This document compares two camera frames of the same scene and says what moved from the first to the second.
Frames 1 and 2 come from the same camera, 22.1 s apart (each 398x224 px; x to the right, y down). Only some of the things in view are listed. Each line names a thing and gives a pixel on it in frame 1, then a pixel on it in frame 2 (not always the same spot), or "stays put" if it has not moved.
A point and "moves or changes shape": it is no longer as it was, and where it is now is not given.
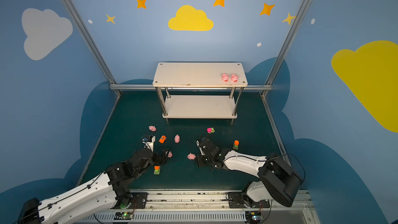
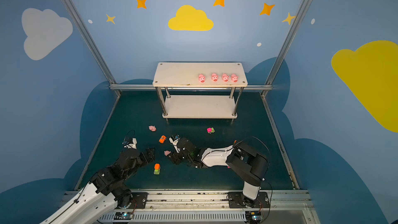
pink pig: x=225 y=77 stays put
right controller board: x=253 y=217 stays put
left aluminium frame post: x=84 y=31 stays put
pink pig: x=152 y=128 stays put
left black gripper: x=159 y=157 → x=144 y=156
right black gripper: x=203 y=154 → x=180 y=153
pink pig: x=234 y=78 stays put
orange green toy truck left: x=157 y=170 stays put
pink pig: x=191 y=156 moves or changes shape
